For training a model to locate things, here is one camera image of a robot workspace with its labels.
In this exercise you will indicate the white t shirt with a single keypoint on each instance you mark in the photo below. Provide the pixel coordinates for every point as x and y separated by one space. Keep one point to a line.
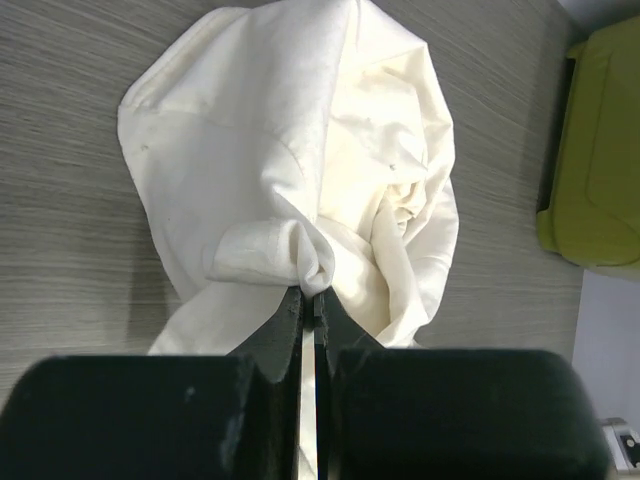
300 143

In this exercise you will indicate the olive green plastic bin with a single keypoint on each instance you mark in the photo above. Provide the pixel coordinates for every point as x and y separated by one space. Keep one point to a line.
592 218

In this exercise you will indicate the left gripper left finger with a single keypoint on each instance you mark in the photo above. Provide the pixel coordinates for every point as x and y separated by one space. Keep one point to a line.
162 417

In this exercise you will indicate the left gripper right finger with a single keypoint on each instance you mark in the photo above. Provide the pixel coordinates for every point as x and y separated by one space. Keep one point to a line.
410 413

